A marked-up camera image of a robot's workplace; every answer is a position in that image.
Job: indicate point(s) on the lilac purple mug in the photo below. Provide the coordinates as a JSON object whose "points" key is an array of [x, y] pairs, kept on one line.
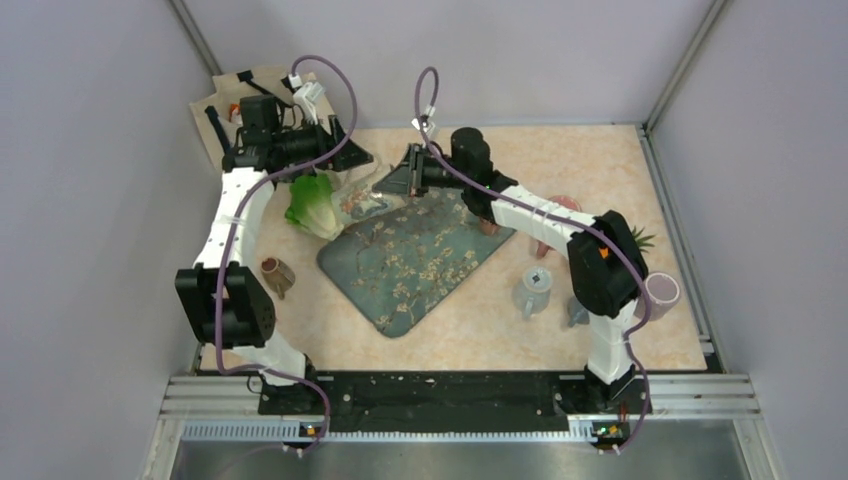
{"points": [[664, 293]]}

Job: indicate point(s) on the beige tall mug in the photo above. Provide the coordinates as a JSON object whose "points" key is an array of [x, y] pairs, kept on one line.
{"points": [[357, 202]]}

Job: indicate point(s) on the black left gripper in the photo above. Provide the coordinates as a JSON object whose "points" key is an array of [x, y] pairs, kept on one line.
{"points": [[346, 157]]}

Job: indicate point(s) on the brown dark mug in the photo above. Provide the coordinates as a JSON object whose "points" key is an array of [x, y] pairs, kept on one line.
{"points": [[279, 277]]}

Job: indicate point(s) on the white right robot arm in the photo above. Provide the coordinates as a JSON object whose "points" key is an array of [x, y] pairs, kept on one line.
{"points": [[606, 265]]}

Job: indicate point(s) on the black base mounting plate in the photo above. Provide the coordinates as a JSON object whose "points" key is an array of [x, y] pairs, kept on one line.
{"points": [[454, 401]]}

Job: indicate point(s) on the green lettuce toy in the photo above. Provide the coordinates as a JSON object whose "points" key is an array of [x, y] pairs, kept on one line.
{"points": [[310, 206]]}

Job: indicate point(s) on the small blue grey mug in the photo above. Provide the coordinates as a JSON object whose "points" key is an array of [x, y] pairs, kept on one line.
{"points": [[577, 313]]}

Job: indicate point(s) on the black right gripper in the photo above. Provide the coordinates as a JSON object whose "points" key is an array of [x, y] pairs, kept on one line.
{"points": [[407, 179]]}

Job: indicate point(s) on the green spiky plant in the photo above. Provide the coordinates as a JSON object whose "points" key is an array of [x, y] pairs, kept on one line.
{"points": [[644, 241]]}

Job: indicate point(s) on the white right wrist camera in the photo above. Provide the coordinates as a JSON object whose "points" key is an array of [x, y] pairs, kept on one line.
{"points": [[425, 124]]}

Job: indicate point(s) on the salmon pink text mug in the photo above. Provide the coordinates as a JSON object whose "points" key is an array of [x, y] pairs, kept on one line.
{"points": [[488, 228]]}

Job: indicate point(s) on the beige tote bag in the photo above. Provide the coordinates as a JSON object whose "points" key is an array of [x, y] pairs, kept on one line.
{"points": [[225, 112]]}

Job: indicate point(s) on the grey blue glass mug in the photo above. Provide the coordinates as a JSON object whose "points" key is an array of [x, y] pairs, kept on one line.
{"points": [[531, 294]]}

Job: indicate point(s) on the blue floral tray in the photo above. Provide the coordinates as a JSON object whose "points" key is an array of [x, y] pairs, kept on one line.
{"points": [[397, 265]]}

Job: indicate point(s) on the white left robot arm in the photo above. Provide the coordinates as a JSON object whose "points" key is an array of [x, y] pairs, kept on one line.
{"points": [[225, 303]]}

